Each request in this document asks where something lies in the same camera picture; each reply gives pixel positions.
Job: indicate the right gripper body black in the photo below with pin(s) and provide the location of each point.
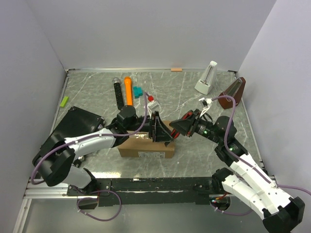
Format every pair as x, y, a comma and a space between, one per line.
191, 127

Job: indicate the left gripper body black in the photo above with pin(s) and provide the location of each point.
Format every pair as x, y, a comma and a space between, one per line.
153, 132

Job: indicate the red black utility knife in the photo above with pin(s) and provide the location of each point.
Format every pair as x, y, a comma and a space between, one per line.
175, 134

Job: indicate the brown cardboard express box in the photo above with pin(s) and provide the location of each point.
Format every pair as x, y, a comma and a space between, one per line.
139, 145

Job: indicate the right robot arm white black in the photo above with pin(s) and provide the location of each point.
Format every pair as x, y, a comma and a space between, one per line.
243, 178

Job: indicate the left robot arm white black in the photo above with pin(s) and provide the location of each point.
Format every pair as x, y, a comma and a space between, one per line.
55, 161

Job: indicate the teal plastic block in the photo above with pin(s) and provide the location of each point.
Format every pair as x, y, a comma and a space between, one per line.
137, 92

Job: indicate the white metronome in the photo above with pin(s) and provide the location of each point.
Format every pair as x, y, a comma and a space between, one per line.
205, 84

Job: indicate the orange tape piece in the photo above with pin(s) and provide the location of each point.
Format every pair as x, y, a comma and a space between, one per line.
176, 69

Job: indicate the brown wooden metronome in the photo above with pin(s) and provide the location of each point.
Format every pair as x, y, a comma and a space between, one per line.
235, 90

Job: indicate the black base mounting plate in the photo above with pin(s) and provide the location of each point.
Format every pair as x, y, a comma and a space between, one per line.
198, 190

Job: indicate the black microphone silver head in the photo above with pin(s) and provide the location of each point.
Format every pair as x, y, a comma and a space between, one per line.
118, 93

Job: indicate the black speaker case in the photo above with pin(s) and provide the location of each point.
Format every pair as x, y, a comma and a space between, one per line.
76, 122

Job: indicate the green plastic block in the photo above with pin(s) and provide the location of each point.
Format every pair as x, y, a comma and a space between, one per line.
64, 101

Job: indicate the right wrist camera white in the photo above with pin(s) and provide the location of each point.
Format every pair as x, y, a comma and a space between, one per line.
206, 102

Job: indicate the aluminium rail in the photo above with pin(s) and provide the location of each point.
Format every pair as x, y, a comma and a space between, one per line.
42, 191

